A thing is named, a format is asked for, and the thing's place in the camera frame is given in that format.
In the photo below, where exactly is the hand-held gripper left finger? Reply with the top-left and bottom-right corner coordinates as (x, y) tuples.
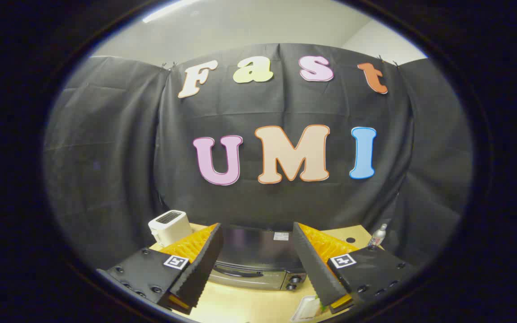
(96, 223), (224, 315)

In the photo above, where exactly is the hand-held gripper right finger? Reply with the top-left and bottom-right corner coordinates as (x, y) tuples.
(293, 222), (417, 314)

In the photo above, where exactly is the black toaster oven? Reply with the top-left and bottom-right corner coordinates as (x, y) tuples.
(208, 224), (308, 292)

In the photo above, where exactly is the white pop-up toaster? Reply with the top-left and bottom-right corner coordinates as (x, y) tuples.
(148, 210), (193, 248)

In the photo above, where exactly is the white rectangular dish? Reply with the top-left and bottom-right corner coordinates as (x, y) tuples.
(291, 294), (324, 323)

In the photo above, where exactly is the white pink spray bottle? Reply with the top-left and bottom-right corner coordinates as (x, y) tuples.
(368, 223), (388, 250)

